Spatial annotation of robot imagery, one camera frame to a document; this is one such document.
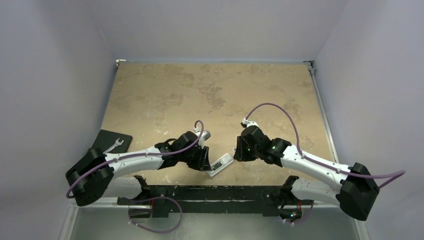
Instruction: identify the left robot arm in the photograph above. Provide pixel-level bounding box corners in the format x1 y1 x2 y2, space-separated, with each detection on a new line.
65 130 211 207

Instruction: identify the white remote control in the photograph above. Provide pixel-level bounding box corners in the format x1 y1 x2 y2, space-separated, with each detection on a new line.
206 153 234 178

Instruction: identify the silver open-end wrench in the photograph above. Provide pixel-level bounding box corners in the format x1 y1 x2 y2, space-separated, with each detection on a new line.
103 138 124 154

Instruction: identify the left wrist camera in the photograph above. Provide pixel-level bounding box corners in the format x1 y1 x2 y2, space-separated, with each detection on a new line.
195 130 211 144

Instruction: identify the black foam block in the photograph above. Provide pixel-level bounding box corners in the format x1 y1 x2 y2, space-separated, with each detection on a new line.
90 129 133 154

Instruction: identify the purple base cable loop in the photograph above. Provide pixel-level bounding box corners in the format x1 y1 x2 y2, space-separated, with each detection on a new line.
127 194 184 235

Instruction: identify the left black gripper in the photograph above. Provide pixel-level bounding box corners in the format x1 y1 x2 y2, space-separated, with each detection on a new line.
179 143 211 171

